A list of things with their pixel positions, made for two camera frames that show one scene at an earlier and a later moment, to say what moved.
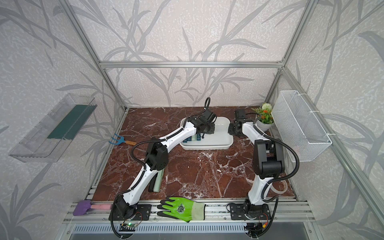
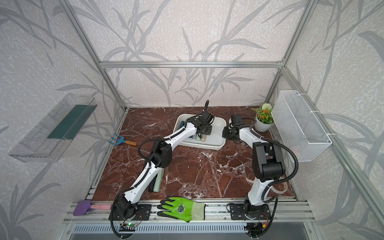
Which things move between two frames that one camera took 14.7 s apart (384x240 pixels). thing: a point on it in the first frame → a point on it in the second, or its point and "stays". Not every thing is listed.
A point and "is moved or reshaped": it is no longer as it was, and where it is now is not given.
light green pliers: [158, 180] stays
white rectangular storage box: [220, 139] is moved or reshaped
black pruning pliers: [152, 183] stays
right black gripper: [230, 129] → [224, 134]
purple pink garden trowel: [83, 205] stays
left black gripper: [213, 129] stays
